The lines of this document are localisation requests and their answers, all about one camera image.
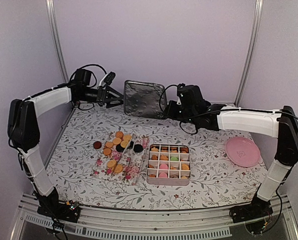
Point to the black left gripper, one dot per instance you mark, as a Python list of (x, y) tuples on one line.
[(104, 96)]

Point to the black sandwich cookie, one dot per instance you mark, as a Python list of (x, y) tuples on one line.
[(138, 148)]

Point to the pink divided cookie tin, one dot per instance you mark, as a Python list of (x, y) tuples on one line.
[(168, 165)]

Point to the front aluminium rail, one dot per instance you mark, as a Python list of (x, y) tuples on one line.
[(102, 223)]

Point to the aluminium frame post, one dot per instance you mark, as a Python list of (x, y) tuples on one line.
[(51, 14), (250, 51)]

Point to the silver white tongs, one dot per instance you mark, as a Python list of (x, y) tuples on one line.
[(126, 170)]

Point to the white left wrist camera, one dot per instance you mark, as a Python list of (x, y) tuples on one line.
[(107, 79)]

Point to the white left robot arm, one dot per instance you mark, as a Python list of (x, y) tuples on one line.
[(23, 129)]

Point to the right aluminium frame post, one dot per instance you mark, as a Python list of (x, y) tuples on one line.
[(250, 51)]

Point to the pink sandwich cookie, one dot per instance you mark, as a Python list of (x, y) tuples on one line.
[(163, 166), (163, 175)]

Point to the floral rectangular tray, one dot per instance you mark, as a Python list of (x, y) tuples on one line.
[(106, 159)]

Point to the silver tin lid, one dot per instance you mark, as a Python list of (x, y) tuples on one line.
[(147, 100)]

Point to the left aluminium frame post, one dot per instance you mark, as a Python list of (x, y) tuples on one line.
[(51, 14)]

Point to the pink plate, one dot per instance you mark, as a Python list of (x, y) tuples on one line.
[(242, 152)]

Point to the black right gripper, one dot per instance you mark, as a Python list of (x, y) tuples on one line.
[(170, 111)]

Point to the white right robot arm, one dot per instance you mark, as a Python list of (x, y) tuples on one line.
[(280, 124)]

